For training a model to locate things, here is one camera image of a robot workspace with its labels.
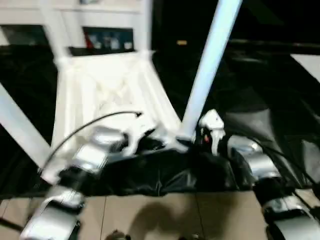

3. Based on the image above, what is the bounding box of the white plastic table top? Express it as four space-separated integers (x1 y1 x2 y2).
40 50 190 186

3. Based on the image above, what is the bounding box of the white plastic table leg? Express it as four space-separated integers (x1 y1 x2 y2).
40 0 74 67
0 82 54 169
178 0 244 142
139 0 154 57

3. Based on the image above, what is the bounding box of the black mat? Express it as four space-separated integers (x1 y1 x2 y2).
0 46 320 198

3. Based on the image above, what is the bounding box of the white flat board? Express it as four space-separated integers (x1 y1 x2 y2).
291 54 320 84

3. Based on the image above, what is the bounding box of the white cabinet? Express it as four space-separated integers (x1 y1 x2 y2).
0 0 153 53

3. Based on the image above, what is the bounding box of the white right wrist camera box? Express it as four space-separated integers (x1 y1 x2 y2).
199 109 226 155

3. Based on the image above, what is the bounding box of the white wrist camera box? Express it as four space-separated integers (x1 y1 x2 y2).
199 109 226 155
120 117 157 157

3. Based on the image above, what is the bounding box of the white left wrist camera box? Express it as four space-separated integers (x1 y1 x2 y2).
120 117 157 157

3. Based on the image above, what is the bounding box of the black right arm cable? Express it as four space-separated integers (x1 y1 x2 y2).
224 132 320 186

